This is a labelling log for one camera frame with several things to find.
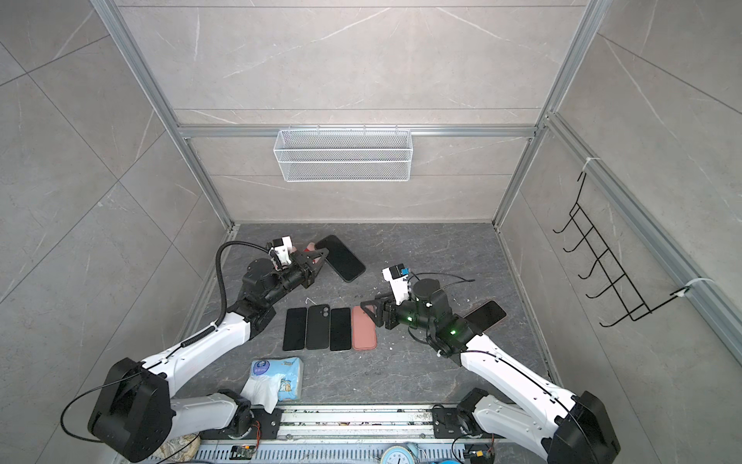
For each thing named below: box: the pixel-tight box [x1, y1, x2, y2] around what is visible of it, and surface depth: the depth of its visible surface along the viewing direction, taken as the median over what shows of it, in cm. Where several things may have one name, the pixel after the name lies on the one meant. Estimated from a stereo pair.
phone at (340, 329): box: [330, 307, 352, 351], surface depth 91 cm
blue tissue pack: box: [239, 356, 304, 414], surface depth 77 cm
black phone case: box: [306, 303, 331, 350], surface depth 92 cm
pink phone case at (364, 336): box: [350, 305, 378, 351], surface depth 92 cm
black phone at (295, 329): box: [282, 307, 308, 351], surface depth 91 cm
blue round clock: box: [379, 444, 415, 464], surface depth 67 cm
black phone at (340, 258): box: [314, 234, 367, 284], surface depth 77 cm
